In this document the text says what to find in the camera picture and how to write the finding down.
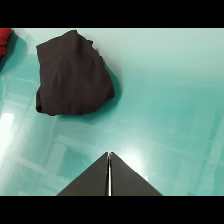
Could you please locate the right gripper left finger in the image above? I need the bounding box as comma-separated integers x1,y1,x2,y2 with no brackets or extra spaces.
57,151,110,197

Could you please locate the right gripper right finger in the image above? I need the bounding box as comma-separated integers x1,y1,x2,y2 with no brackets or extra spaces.
109,151,163,197

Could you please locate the black T-shirt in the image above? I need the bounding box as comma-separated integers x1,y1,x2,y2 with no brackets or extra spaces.
35,29,116,117

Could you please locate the red garment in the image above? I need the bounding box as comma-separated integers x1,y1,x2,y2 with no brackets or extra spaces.
0,28,14,59

